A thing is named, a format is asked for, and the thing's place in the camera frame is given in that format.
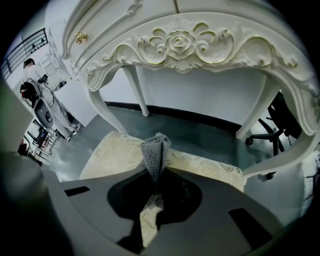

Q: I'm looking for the gold drawer knob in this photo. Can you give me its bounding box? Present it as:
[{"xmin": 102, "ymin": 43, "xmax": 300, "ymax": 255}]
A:
[{"xmin": 74, "ymin": 31, "xmax": 89, "ymax": 45}]

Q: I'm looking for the cream floral cushioned seat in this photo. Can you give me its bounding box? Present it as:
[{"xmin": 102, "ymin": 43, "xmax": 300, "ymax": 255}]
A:
[{"xmin": 79, "ymin": 130, "xmax": 245, "ymax": 251}]

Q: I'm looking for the black metal railing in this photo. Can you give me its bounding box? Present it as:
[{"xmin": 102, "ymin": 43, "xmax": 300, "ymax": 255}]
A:
[{"xmin": 0, "ymin": 27, "xmax": 48, "ymax": 76}]

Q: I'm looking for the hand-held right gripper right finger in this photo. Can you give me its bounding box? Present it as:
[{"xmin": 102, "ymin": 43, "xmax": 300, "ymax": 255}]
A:
[{"xmin": 149, "ymin": 166, "xmax": 285, "ymax": 256}]

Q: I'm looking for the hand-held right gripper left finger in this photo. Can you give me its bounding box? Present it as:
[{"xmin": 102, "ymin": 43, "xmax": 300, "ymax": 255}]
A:
[{"xmin": 59, "ymin": 168, "xmax": 155, "ymax": 256}]

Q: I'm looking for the metal wire rack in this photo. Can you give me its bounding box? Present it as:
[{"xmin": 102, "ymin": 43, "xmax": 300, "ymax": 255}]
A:
[{"xmin": 24, "ymin": 119, "xmax": 61, "ymax": 164}]

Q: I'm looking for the black office chair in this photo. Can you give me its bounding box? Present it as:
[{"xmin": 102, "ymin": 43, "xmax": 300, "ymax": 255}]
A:
[{"xmin": 245, "ymin": 91, "xmax": 304, "ymax": 157}]

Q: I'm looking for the white carved dressing table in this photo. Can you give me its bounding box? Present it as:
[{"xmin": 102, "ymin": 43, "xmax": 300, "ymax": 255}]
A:
[{"xmin": 61, "ymin": 0, "xmax": 320, "ymax": 179}]

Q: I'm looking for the grey round speaker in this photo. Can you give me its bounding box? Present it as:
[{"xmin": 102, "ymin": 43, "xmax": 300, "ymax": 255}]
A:
[{"xmin": 33, "ymin": 98, "xmax": 55, "ymax": 130}]

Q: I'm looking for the grey knitted cloth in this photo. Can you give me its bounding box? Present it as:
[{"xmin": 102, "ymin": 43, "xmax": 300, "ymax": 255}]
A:
[{"xmin": 136, "ymin": 132, "xmax": 172, "ymax": 210}]

